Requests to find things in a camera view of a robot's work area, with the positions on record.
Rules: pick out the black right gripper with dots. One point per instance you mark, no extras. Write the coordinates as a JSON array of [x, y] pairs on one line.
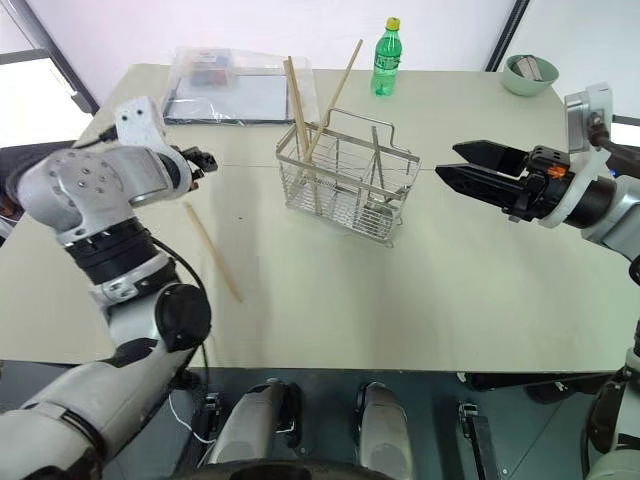
[[542, 187]]

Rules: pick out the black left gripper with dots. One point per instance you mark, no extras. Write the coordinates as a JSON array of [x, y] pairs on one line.
[[186, 159]]

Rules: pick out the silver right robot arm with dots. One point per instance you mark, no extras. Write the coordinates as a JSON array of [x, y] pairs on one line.
[[617, 210]]

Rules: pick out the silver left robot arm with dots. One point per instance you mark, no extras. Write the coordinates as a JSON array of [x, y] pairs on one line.
[[95, 175]]

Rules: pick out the wooden chopstick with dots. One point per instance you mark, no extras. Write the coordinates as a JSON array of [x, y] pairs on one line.
[[296, 107], [300, 102], [340, 85], [215, 252]]

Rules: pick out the black framed whiteboard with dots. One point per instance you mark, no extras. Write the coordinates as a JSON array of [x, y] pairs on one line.
[[250, 97]]

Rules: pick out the pale green bowl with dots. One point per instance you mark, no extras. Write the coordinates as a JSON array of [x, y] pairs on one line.
[[527, 86]]

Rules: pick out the colourful small box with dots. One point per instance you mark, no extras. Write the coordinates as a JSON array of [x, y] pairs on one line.
[[210, 67]]

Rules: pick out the grey item in bowl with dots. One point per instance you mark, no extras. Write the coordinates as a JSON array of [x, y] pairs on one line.
[[531, 67]]

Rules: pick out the clear plastic bag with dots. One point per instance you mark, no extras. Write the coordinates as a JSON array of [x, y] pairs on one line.
[[305, 80]]

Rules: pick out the green plastic bottle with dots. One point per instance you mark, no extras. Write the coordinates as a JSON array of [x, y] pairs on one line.
[[387, 60]]

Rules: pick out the black bar under table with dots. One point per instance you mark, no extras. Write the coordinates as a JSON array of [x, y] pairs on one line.
[[540, 382]]

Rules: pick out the grey rounded robot leg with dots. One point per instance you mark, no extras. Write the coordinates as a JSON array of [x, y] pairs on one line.
[[250, 425], [382, 430]]

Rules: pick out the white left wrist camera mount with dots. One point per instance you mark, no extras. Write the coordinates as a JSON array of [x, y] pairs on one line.
[[137, 120]]

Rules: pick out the dark window frame beam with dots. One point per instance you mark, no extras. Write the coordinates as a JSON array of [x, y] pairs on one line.
[[510, 30], [60, 55]]

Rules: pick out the black metal bracket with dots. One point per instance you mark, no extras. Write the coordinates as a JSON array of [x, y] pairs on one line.
[[212, 415], [477, 435]]

